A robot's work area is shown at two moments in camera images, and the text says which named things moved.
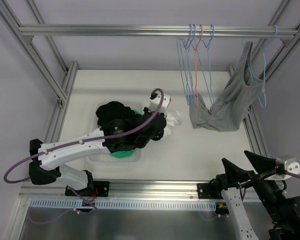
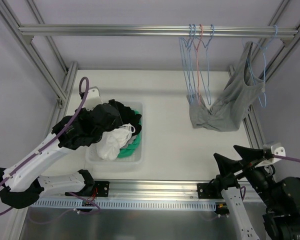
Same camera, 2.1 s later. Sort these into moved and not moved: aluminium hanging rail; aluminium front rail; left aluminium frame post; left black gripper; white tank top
Moved: white tank top; left black gripper
Not moved: left aluminium frame post; aluminium front rail; aluminium hanging rail
